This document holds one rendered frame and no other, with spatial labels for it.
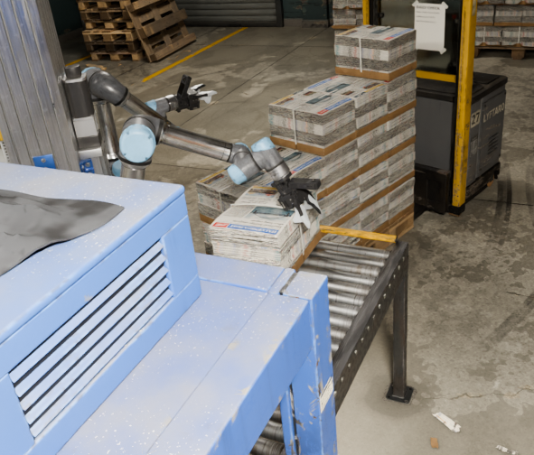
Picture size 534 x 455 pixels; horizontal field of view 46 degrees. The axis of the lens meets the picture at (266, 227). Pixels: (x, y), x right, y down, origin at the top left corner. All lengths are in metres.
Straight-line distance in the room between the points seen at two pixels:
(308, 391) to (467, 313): 2.48
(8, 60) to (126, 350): 1.74
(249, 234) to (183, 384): 1.42
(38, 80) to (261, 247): 1.01
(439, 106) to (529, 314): 1.52
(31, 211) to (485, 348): 2.74
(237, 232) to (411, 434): 1.20
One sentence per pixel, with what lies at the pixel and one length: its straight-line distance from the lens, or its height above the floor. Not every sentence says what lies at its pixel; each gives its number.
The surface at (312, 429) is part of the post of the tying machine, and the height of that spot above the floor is 1.25.
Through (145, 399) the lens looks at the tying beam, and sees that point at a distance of 0.90.
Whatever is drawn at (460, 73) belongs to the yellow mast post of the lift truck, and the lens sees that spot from 4.08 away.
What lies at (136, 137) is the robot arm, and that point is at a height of 1.41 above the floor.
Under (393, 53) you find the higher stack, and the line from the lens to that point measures 3.70.
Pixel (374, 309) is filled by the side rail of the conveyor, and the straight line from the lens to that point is 2.24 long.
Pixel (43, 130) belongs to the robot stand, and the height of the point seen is 1.38.
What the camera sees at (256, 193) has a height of 1.03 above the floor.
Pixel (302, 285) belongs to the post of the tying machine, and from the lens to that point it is 1.05.
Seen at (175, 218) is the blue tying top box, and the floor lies 1.71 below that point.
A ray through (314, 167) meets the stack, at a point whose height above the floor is 0.80.
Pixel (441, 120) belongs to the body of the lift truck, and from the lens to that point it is 4.41.
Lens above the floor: 2.14
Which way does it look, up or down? 29 degrees down
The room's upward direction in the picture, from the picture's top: 6 degrees counter-clockwise
